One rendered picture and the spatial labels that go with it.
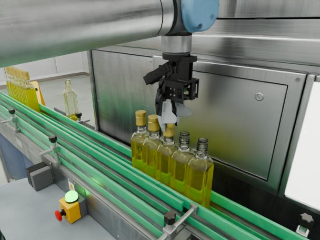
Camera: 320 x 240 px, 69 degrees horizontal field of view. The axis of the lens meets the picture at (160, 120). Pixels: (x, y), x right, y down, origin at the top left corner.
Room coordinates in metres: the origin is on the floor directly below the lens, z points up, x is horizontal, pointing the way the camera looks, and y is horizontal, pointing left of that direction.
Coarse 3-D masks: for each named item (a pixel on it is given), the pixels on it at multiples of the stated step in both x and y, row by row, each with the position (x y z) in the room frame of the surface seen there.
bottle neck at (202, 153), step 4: (200, 140) 0.55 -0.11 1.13; (204, 140) 0.55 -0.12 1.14; (208, 140) 0.54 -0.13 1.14; (200, 144) 0.53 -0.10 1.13; (204, 144) 0.53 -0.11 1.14; (196, 148) 0.54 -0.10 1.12; (200, 148) 0.53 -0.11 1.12; (204, 148) 0.53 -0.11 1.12; (196, 152) 0.54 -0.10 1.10; (200, 152) 0.53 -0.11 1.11; (204, 152) 0.53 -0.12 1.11; (196, 156) 0.54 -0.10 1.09; (200, 156) 0.53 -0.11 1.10; (204, 156) 0.53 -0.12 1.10
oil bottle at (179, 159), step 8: (176, 152) 0.57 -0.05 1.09; (184, 152) 0.56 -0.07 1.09; (192, 152) 0.57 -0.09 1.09; (176, 160) 0.56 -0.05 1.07; (184, 160) 0.55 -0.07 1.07; (176, 168) 0.56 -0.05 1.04; (184, 168) 0.54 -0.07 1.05; (176, 176) 0.56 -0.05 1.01; (184, 176) 0.54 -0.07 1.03; (176, 184) 0.56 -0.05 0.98; (184, 184) 0.54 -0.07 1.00; (184, 192) 0.54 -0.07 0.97
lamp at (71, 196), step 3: (69, 192) 0.68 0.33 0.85; (72, 192) 0.68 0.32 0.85; (75, 192) 0.68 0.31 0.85; (66, 195) 0.67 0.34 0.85; (69, 195) 0.66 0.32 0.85; (72, 195) 0.66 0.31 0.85; (75, 195) 0.67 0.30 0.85; (66, 198) 0.66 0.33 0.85; (69, 198) 0.66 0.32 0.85; (72, 198) 0.66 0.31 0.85; (75, 198) 0.66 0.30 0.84; (78, 198) 0.68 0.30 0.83; (66, 201) 0.66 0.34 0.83; (69, 201) 0.65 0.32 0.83; (72, 201) 0.66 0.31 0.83; (75, 201) 0.66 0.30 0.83
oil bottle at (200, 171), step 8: (192, 160) 0.53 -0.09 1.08; (200, 160) 0.52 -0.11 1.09; (208, 160) 0.53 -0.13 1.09; (192, 168) 0.52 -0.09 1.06; (200, 168) 0.51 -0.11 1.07; (208, 168) 0.52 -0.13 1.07; (192, 176) 0.52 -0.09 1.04; (200, 176) 0.51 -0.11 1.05; (208, 176) 0.52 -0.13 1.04; (192, 184) 0.52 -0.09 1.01; (200, 184) 0.51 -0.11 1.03; (208, 184) 0.52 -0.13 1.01; (192, 192) 0.52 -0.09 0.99; (200, 192) 0.50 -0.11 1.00; (208, 192) 0.53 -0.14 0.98; (200, 200) 0.50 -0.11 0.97; (208, 200) 0.53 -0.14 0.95; (208, 208) 0.53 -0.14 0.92
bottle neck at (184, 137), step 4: (180, 132) 0.58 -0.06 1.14; (184, 132) 0.59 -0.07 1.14; (188, 132) 0.58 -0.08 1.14; (180, 136) 0.57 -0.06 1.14; (184, 136) 0.56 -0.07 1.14; (188, 136) 0.57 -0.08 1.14; (180, 140) 0.57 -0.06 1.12; (184, 140) 0.56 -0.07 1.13; (188, 140) 0.57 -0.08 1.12; (180, 144) 0.57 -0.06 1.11; (184, 144) 0.56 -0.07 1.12; (188, 144) 0.57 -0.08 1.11; (180, 148) 0.57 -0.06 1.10; (184, 148) 0.56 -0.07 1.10; (188, 148) 0.57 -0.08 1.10
